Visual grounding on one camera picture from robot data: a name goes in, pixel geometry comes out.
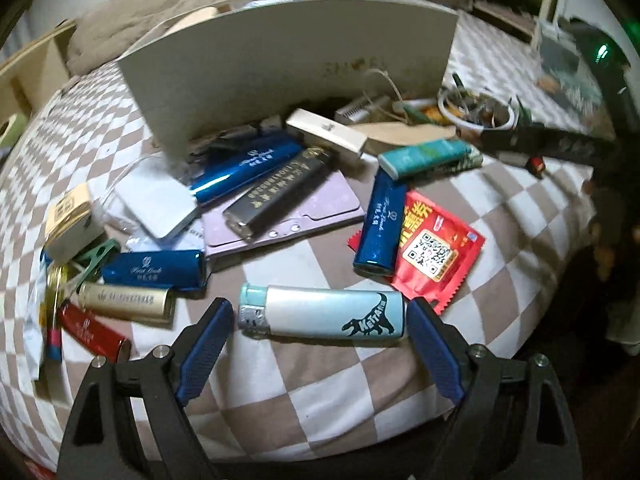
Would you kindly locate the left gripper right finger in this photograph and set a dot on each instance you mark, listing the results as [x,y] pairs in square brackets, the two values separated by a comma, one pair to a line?
[510,419]

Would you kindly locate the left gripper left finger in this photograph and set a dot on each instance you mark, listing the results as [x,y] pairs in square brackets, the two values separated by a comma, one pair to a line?
[128,419]

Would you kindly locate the white dinosaur lighter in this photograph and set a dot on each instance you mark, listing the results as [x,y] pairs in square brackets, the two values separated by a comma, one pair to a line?
[315,313]

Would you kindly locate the teal lighter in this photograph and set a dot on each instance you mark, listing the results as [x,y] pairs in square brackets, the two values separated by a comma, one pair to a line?
[444,156]

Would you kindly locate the red lighter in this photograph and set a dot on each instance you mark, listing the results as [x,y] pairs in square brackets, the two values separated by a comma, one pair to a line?
[93,335]

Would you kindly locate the gold lighter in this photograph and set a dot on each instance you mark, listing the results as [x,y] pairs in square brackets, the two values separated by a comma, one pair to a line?
[136,304]

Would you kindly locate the blue lighter left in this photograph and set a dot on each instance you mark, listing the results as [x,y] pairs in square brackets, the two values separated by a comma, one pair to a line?
[182,270]

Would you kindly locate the blue lighter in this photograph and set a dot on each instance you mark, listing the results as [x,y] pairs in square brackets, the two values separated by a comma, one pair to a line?
[222,175]
[182,270]
[376,252]

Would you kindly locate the green clothespin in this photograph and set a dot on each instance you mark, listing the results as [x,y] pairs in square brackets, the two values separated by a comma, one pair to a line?
[89,264]

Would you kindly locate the red QR sachet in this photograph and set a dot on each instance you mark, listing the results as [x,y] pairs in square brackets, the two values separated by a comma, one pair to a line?
[436,252]

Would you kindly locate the yellow tissue pack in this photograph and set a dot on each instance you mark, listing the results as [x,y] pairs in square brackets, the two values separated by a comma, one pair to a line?
[72,225]

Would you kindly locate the clear plastic tray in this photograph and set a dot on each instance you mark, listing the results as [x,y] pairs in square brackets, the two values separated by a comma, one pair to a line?
[126,219]

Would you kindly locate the blue lighter right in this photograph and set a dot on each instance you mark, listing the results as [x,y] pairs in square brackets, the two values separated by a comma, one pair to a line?
[376,252]

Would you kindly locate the white power bank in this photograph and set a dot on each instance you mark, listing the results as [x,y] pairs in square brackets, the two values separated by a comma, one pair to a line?
[160,202]

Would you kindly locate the black gold-text lighter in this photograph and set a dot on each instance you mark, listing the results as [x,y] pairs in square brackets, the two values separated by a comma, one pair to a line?
[275,196]

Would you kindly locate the purple notebook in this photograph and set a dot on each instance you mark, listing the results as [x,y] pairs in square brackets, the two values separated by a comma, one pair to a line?
[333,203]

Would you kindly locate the blue lighter upper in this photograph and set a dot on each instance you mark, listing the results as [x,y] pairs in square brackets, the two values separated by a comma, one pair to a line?
[222,175]

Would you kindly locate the green avocado plush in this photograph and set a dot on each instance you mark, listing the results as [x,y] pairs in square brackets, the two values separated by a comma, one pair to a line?
[12,130]

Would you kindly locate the wooden leaf-shaped piece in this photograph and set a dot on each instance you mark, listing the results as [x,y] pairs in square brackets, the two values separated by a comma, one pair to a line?
[389,136]

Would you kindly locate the white comb card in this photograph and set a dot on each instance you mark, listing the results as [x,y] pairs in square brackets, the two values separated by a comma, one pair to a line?
[363,111]

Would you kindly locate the cream lighter box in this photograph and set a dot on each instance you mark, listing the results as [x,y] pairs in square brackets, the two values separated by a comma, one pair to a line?
[318,130]

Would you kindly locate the wooden headboard shelf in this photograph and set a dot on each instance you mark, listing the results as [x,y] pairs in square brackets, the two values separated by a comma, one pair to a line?
[31,76]

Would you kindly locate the white shoe box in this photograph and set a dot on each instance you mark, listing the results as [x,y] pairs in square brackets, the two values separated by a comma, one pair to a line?
[258,58]

